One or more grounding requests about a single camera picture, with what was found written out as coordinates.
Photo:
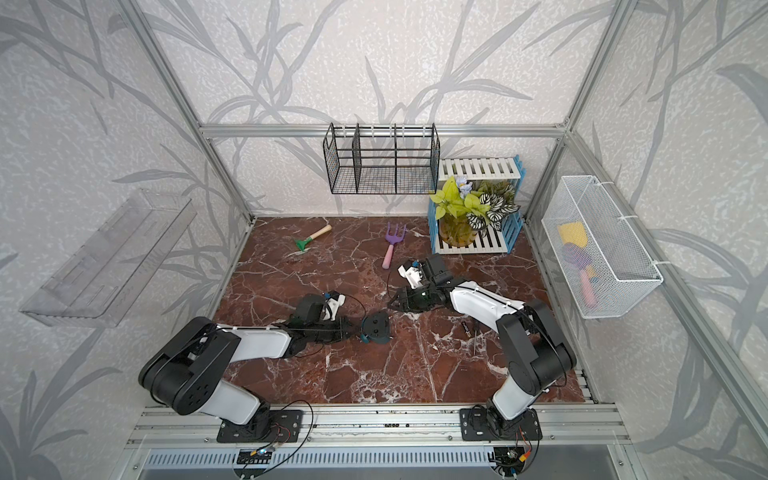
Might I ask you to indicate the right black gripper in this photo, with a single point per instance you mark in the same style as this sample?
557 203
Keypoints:
405 299

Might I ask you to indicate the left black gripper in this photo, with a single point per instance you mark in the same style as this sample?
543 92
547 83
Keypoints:
340 325

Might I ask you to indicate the teal alarm clock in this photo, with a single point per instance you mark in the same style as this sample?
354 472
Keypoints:
375 328

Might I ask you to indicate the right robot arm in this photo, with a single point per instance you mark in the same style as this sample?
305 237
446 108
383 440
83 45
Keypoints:
537 353

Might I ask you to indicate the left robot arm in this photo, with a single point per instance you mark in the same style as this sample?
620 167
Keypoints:
187 373

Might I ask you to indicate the purple pink garden fork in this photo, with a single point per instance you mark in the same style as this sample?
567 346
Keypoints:
394 235

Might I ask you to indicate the blue white slatted crate shelf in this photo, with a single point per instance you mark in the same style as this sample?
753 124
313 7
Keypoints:
476 169

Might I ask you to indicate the glass vase with plants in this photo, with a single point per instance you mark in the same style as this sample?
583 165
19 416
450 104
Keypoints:
465 212

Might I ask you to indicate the purple pink garden trowel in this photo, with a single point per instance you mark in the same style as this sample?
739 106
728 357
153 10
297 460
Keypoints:
579 258

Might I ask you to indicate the yellow sponge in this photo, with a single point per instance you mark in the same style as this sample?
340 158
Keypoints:
573 233

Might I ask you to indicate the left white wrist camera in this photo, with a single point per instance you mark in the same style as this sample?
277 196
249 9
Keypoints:
333 301

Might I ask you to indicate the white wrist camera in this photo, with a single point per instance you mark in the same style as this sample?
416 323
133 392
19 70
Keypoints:
333 301
412 272

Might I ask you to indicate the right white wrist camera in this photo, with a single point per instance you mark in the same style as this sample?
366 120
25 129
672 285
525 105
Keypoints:
412 272

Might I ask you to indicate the green rake wooden handle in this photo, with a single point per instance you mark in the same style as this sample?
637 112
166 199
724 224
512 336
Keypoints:
303 243

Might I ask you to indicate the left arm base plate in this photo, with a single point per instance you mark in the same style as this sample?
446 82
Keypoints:
275 426

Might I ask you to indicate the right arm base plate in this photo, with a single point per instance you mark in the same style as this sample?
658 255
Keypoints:
481 423

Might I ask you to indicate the black wire wall basket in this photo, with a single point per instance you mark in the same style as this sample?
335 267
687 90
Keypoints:
382 160

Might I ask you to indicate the white mesh wall basket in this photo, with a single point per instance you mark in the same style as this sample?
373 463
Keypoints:
622 271

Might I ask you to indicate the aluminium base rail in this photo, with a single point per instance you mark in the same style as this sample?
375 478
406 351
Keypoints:
336 425

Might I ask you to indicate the clear acrylic wall shelf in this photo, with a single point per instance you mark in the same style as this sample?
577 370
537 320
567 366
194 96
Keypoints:
97 286

